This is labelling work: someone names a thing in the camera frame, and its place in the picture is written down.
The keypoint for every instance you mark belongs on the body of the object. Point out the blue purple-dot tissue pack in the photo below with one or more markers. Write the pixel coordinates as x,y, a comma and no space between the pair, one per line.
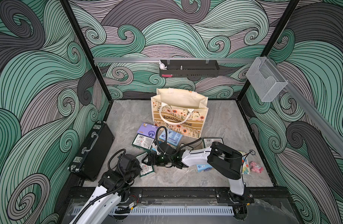
203,168

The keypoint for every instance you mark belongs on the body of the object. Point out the green barcode tissue pack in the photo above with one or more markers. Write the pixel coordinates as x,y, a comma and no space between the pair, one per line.
207,142

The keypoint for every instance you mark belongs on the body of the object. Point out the green botare tissue pack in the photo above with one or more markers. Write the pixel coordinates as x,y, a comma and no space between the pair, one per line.
143,142

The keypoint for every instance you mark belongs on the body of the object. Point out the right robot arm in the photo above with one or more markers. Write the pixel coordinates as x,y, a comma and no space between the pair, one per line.
226,160

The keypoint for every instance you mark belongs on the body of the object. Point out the purple tissue pack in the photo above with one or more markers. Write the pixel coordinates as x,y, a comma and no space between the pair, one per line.
147,130

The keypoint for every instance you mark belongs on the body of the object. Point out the colourful splash tissue pack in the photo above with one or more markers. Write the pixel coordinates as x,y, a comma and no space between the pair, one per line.
245,168

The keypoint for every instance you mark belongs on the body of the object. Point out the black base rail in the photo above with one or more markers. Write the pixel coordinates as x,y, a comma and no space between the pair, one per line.
148,195

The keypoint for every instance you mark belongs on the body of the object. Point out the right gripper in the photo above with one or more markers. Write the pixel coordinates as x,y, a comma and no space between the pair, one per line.
150,156

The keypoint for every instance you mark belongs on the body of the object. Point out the green white tissue pack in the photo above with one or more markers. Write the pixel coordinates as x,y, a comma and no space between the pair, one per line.
145,169

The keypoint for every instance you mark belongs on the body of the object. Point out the pink plush toy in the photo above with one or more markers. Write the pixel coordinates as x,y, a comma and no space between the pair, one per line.
255,167

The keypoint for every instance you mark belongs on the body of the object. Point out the light blue tissue pack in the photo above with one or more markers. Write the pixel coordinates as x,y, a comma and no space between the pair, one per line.
173,138

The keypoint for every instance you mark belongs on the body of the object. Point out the white bunny figurine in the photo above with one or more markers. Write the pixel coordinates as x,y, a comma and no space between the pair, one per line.
162,66

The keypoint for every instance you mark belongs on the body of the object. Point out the floral canvas tote bag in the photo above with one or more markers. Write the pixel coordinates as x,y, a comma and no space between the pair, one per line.
179,110

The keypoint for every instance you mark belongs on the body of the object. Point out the white cable duct strip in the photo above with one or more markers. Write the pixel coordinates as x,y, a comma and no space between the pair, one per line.
182,210

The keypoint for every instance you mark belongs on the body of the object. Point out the clear plastic wall bin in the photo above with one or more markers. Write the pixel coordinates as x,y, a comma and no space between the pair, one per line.
266,79

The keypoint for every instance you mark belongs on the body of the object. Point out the black hard carry case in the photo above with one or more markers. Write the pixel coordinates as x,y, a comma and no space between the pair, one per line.
91,155

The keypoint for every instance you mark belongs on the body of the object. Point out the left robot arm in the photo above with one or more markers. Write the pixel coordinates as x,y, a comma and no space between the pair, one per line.
113,188

